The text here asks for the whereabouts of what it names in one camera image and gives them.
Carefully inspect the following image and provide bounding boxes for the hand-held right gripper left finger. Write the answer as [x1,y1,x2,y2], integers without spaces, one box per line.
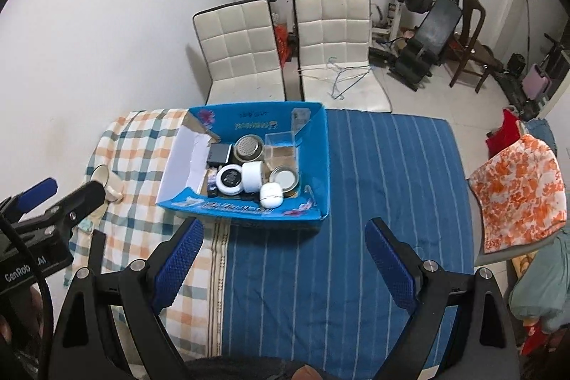
[52,217,206,380]

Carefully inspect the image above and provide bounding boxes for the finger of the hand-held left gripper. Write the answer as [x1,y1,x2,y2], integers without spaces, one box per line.
[0,177,58,225]
[18,181,107,247]

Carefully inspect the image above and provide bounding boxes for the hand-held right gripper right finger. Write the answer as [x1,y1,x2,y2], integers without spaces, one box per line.
[364,217,522,380]

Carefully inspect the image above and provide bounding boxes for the blue printed cardboard box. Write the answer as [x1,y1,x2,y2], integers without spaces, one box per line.
[156,101,331,223]

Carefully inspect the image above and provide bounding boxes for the white round case black centre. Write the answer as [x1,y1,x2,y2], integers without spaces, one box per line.
[216,164,245,197]

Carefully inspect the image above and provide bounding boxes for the black power charger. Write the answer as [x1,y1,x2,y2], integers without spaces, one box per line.
[207,143,234,167]

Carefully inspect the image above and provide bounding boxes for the olive tape roll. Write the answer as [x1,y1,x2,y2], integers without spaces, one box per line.
[269,165,302,198]

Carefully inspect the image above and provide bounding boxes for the person's left hand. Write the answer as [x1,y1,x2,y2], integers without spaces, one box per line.
[0,280,48,346]

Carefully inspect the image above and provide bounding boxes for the white mug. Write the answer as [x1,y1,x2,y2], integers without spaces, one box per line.
[91,164,126,204]

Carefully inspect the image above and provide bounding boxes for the plaid blanket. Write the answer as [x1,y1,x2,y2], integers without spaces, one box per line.
[64,108,230,357]

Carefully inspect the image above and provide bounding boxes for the blue striped blanket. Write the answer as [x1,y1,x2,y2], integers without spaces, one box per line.
[220,109,475,373]

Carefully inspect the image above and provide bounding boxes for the white earbud case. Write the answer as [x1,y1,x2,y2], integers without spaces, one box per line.
[259,182,286,209]

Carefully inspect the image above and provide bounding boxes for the light teal cloth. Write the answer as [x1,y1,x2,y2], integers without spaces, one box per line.
[509,229,570,334]

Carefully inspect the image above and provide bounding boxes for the orange floral cloth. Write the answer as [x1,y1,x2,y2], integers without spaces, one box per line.
[467,134,569,254]

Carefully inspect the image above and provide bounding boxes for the clear plastic box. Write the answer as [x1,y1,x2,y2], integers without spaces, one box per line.
[264,131,298,171]

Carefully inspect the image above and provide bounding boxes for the red cloth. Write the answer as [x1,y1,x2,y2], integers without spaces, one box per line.
[485,108,529,158]

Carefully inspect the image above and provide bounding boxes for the blue denim cloth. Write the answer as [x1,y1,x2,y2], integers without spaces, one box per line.
[523,118,558,154]

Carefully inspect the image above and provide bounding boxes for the white quilted chair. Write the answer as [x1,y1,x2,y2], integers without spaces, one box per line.
[192,0,287,107]
[292,0,394,114]

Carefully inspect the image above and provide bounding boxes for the wooden chair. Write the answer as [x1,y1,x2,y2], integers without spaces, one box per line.
[449,0,507,94]

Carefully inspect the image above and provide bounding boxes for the pink plastic container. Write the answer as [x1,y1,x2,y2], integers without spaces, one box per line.
[522,64,552,101]

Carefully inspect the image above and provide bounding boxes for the black weight bench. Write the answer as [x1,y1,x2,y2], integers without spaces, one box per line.
[387,0,462,92]

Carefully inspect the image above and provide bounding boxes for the red plastic bag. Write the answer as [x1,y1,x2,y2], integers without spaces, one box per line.
[273,24,295,63]

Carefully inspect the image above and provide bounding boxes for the black cable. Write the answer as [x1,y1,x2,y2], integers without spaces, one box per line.
[0,213,57,380]

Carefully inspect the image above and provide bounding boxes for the blue wire hanger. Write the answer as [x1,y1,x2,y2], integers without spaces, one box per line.
[328,58,358,100]

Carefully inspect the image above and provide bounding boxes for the white wire hanger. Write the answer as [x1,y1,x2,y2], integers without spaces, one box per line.
[297,65,373,82]

